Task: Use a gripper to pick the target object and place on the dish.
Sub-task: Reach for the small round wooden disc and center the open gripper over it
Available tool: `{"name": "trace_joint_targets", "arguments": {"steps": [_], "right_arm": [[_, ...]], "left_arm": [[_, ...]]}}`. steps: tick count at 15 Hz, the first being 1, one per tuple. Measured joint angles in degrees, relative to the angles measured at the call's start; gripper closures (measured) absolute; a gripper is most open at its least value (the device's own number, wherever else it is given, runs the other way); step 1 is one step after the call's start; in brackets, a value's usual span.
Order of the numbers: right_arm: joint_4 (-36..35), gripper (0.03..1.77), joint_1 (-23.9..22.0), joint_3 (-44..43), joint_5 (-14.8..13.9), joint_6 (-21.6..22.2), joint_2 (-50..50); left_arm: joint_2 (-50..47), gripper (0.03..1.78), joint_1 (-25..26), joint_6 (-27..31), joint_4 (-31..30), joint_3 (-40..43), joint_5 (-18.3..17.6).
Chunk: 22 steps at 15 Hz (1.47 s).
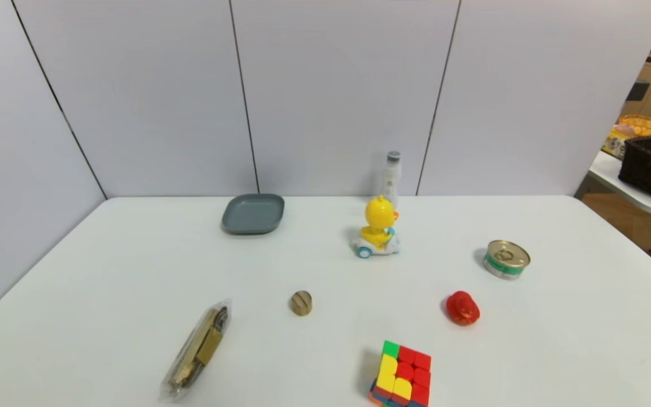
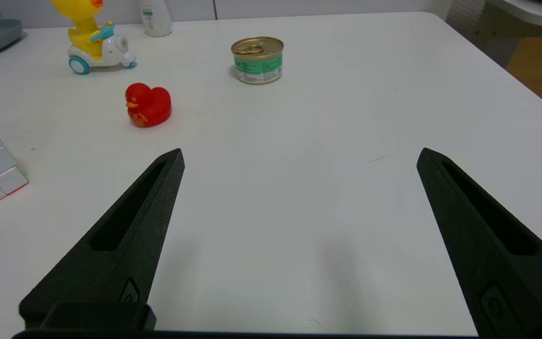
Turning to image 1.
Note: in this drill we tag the round wooden disc with grooves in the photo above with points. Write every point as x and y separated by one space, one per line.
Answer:
301 303

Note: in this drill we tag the grey rounded square dish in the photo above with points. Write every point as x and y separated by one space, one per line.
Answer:
253 213

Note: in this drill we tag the yellow duck toy on scooter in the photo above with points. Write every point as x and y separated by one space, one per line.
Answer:
380 217

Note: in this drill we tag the white bottle with grey cap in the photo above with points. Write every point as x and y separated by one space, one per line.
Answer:
391 175

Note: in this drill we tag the colourful puzzle cube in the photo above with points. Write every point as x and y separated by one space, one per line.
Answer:
404 376

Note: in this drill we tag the tin can with green label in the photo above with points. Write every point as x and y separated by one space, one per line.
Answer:
507 259

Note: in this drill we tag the brass padlock in plastic bag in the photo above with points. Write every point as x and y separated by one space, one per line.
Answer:
198 350

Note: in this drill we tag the white side table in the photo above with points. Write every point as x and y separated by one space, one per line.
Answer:
608 169

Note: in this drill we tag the yellow snack package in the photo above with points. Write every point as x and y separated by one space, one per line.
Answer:
616 142

